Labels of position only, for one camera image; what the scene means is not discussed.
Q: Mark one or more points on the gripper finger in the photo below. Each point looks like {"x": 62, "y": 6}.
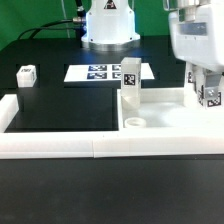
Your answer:
{"x": 211, "y": 84}

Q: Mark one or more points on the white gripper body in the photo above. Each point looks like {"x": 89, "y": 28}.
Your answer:
{"x": 201, "y": 41}

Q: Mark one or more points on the white square table top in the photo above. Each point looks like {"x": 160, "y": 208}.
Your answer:
{"x": 168, "y": 108}

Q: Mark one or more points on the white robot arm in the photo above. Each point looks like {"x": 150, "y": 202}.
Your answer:
{"x": 110, "y": 24}

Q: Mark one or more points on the white U-shaped obstacle fence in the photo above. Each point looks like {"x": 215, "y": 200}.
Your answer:
{"x": 120, "y": 143}

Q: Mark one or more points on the white sheet with AprilTags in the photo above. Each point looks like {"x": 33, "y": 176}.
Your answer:
{"x": 102, "y": 72}

